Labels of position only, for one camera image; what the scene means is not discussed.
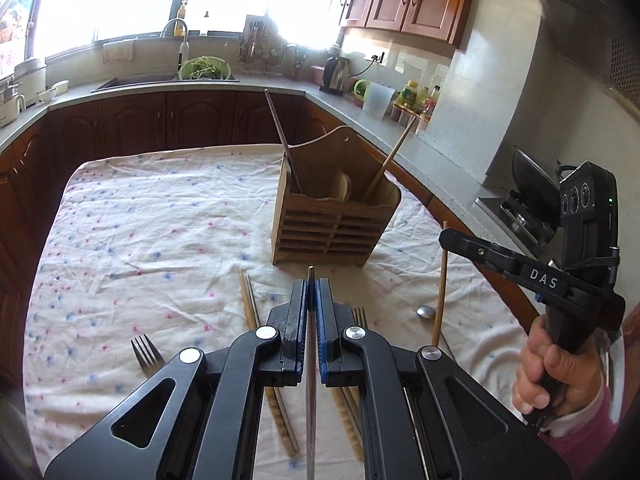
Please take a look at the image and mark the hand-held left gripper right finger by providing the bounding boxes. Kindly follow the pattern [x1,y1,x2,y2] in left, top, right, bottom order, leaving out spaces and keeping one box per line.
[315,278,571,480]

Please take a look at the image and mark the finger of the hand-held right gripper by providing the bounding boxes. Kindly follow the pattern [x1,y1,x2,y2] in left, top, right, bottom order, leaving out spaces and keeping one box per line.
[439,228,576,303]

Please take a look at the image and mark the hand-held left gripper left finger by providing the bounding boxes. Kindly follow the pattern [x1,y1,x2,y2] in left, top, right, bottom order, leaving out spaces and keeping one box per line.
[44,279,311,480]

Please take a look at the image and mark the wooden utensil holder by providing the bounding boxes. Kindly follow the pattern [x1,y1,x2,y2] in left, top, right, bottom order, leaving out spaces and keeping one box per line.
[271,126,401,268]

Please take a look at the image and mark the person's right forearm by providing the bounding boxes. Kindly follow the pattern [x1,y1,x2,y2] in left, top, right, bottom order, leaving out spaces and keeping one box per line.
[537,385,623,480]

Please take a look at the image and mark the person's right hand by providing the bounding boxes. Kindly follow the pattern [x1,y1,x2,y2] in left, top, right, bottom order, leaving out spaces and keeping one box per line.
[512,317,606,416]

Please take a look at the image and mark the gas stove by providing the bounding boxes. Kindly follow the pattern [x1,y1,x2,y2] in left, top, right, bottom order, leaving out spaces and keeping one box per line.
[475,190,561,257]

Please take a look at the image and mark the black wok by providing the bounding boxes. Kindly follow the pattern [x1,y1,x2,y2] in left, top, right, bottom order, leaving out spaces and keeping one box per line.
[510,146,563,221]

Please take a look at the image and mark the metal spoon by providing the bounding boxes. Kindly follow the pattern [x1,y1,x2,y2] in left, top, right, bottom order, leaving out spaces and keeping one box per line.
[415,304,453,358]

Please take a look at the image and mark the wooden spoon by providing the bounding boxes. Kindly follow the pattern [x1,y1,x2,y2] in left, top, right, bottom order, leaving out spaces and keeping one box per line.
[327,171,352,202]

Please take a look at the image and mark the white floral tablecloth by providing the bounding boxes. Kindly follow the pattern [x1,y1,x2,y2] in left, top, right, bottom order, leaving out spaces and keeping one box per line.
[22,144,546,480]

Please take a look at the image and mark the dark metal chopstick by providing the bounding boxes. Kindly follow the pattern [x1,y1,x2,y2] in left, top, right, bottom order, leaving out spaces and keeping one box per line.
[264,89,304,195]

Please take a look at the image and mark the clear measuring jug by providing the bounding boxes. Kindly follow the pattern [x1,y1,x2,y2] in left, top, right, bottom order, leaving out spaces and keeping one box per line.
[361,82,396,122]

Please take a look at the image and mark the range hood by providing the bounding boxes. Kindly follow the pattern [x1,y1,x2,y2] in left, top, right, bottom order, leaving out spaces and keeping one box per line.
[522,0,640,111]

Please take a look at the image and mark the electric kettle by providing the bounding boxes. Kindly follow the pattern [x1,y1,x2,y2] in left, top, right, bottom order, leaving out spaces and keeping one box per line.
[320,55,351,95]

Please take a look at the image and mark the wooden lower cabinets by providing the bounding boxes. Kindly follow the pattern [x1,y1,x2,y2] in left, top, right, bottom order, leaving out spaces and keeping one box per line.
[0,89,538,386]

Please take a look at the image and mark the wooden cabinets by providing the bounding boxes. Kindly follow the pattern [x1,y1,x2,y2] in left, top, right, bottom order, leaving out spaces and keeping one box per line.
[0,89,538,386]
[332,0,477,49]

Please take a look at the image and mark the green colander with vegetables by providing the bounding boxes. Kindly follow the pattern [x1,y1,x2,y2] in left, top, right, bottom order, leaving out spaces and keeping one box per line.
[178,56,234,82]

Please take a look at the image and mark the wooden upper cabinets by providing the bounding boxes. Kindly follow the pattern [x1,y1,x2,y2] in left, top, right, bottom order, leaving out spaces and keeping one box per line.
[332,0,477,49]

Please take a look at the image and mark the metal knife rack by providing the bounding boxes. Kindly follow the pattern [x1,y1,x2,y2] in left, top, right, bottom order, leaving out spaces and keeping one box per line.
[239,15,281,77]

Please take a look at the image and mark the kitchen sink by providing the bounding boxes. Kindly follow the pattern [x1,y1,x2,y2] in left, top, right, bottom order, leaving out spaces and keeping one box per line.
[95,72,181,92]

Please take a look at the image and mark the chrome faucet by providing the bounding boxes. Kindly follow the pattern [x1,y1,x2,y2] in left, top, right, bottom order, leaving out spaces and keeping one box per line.
[160,17,190,70]

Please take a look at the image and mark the white dishcloth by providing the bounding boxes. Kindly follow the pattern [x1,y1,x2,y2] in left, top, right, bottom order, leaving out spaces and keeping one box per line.
[102,40,135,64]

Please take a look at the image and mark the small white bowls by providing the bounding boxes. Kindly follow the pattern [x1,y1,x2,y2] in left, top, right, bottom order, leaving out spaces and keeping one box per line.
[37,80,71,106]

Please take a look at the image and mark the white cooker pot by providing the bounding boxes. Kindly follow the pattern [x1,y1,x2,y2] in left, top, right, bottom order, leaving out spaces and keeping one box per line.
[12,57,48,108]

